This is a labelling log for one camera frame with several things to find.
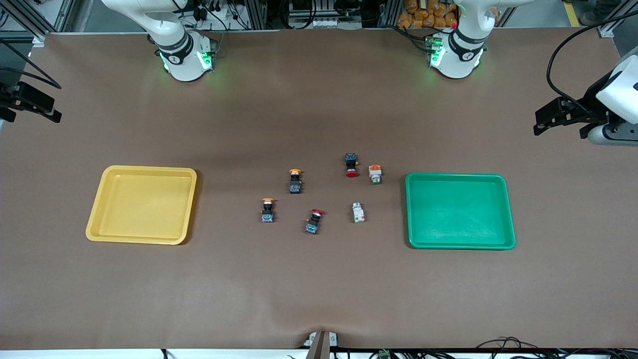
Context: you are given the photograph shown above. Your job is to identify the yellow plastic tray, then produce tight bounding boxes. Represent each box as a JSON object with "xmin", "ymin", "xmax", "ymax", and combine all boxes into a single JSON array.
[{"xmin": 85, "ymin": 165, "xmax": 198, "ymax": 246}]

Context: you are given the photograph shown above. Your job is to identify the brown table mat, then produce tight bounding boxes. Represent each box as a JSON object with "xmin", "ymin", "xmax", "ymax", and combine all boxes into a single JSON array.
[{"xmin": 0, "ymin": 27, "xmax": 638, "ymax": 350}]

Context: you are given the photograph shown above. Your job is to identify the white power strip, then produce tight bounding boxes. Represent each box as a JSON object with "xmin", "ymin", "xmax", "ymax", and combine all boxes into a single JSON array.
[{"xmin": 288, "ymin": 17, "xmax": 350, "ymax": 29}]

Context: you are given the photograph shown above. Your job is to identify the aluminium frame profile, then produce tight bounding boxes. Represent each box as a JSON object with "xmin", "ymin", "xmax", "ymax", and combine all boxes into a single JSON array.
[
  {"xmin": 597, "ymin": 0, "xmax": 638, "ymax": 38},
  {"xmin": 0, "ymin": 0, "xmax": 75, "ymax": 45}
]

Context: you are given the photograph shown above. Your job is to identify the table edge clamp bracket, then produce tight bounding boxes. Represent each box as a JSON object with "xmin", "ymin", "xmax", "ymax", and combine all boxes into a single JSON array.
[{"xmin": 305, "ymin": 330, "xmax": 339, "ymax": 359}]

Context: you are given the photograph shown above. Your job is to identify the orange packets pile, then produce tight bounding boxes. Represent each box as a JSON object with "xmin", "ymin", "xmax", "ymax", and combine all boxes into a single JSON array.
[{"xmin": 397, "ymin": 0, "xmax": 458, "ymax": 29}]

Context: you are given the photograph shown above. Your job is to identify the green plastic tray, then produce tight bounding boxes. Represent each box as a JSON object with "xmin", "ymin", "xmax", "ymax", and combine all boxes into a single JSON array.
[{"xmin": 405, "ymin": 173, "xmax": 516, "ymax": 250}]

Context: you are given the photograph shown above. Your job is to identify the black loose cable bundle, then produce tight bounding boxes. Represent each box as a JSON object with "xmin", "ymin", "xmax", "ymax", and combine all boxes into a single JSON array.
[{"xmin": 474, "ymin": 337, "xmax": 636, "ymax": 359}]

